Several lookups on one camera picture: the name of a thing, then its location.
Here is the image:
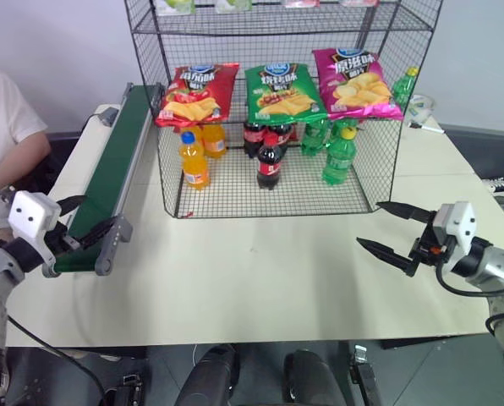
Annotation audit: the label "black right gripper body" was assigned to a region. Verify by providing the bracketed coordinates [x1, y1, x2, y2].
[408, 219, 450, 268]

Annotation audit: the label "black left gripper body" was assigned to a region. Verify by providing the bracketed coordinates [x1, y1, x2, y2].
[43, 222, 83, 257]

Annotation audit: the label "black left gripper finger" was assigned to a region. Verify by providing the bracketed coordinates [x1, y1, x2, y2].
[58, 195, 88, 217]
[78, 216, 121, 250]

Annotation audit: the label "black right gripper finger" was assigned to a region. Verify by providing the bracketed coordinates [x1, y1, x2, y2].
[375, 201, 431, 224]
[356, 237, 419, 279]

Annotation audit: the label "green soda bottle yellow cap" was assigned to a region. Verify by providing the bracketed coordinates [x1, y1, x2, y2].
[321, 128, 359, 188]
[392, 67, 420, 109]

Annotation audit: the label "black white marker pen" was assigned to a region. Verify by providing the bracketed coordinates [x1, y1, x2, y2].
[408, 121, 446, 134]

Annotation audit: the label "black white shoes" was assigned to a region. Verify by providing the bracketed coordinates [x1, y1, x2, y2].
[481, 176, 504, 195]

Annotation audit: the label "clear plastic tub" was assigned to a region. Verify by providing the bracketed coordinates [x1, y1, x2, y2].
[405, 93, 436, 124]

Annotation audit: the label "person in white shirt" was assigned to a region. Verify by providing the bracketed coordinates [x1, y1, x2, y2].
[0, 57, 52, 240]

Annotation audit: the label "orange soda bottle blue cap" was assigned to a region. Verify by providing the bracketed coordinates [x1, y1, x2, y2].
[178, 131, 212, 190]

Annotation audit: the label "pink potato chip bag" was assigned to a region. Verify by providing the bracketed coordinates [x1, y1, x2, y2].
[311, 47, 405, 122]

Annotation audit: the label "cola bottle red label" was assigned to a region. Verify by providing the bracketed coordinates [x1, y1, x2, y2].
[242, 120, 265, 159]
[272, 123, 300, 148]

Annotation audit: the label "cola bottle red cap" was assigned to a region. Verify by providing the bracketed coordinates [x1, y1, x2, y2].
[255, 134, 288, 190]

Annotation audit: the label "dark rounded shape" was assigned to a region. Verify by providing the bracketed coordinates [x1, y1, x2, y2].
[177, 343, 241, 406]
[282, 349, 334, 406]

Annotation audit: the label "black electronics box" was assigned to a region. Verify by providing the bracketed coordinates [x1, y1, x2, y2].
[107, 371, 148, 406]

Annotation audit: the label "red potato chip bag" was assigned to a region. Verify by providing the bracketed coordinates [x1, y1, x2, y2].
[154, 63, 241, 130]

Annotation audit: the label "green potato chip bag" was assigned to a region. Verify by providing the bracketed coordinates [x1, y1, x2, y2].
[244, 63, 330, 125]

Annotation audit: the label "green snack packet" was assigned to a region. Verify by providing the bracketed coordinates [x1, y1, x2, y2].
[214, 0, 254, 14]
[156, 0, 195, 16]

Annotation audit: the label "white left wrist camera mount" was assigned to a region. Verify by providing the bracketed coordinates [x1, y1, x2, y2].
[8, 190, 63, 272]

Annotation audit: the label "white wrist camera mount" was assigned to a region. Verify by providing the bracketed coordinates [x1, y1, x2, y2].
[432, 201, 478, 277]
[8, 190, 63, 272]

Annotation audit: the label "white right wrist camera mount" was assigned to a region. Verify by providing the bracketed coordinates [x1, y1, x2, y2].
[432, 201, 478, 277]

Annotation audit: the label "green conveyor belt grey frame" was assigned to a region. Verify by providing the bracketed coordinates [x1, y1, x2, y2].
[41, 82, 167, 279]

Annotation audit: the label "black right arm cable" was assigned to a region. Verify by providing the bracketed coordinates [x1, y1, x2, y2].
[436, 261, 504, 339]

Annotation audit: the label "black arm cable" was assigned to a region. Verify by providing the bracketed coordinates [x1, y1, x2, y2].
[5, 315, 107, 406]
[436, 261, 504, 339]

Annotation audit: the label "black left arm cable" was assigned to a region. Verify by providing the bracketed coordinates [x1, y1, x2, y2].
[5, 315, 107, 406]

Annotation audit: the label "black wire mesh rack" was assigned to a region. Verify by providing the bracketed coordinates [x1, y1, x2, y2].
[123, 0, 445, 220]

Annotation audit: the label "black clamp bracket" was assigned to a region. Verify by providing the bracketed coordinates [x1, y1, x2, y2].
[348, 345, 382, 406]

